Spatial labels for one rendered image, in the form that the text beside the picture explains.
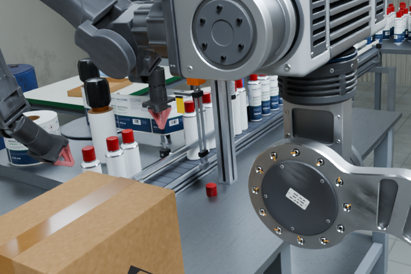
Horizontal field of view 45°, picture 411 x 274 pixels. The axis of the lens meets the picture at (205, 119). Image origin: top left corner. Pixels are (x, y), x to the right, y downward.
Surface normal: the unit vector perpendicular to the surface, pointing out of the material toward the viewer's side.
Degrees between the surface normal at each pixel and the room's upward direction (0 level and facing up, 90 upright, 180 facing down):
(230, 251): 0
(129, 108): 90
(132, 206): 0
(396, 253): 0
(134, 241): 90
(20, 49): 90
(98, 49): 111
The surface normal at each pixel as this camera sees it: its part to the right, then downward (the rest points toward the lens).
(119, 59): -0.49, 0.62
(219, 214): -0.09, -0.94
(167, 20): -0.55, 0.31
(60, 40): 0.83, 0.11
